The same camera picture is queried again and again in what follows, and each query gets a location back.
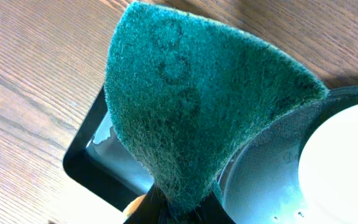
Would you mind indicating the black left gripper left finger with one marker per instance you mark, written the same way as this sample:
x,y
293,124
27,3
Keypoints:
x,y
152,209

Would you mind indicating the black rectangular tray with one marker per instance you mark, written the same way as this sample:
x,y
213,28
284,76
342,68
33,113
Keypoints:
x,y
97,160

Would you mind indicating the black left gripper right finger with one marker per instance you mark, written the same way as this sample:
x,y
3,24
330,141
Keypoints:
x,y
210,211

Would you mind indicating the pale green plate front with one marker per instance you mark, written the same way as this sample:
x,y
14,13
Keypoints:
x,y
328,170

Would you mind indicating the green scouring pad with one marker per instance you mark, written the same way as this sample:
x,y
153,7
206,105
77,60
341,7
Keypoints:
x,y
185,93

